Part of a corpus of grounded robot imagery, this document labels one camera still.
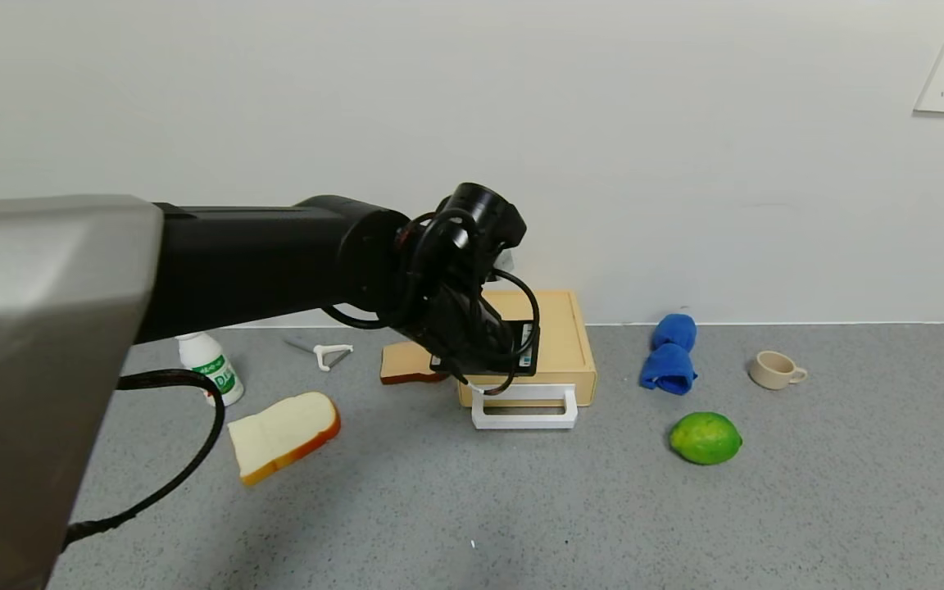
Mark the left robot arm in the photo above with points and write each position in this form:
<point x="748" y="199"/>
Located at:
<point x="234" y="262"/>

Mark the green lime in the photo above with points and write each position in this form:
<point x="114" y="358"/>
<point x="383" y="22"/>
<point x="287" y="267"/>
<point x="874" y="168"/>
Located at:
<point x="705" y="438"/>

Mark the white bread slice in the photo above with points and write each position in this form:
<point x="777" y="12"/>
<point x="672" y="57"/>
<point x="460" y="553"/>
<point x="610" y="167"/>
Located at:
<point x="283" y="433"/>

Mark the white milk bottle green label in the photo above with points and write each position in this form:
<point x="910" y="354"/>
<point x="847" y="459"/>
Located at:
<point x="218" y="373"/>

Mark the beige small cup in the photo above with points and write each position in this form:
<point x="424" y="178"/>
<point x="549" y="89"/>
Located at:
<point x="773" y="369"/>

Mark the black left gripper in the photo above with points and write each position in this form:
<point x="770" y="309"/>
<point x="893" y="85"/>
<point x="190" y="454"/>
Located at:
<point x="515" y="347"/>

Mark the brown toast slice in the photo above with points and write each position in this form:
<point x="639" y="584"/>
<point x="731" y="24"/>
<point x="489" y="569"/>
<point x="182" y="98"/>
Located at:
<point x="402" y="365"/>

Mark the white vegetable peeler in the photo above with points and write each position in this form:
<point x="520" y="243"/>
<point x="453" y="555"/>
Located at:
<point x="324" y="354"/>

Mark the blue folded cloth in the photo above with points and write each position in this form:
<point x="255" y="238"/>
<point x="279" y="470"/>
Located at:
<point x="669" y="360"/>

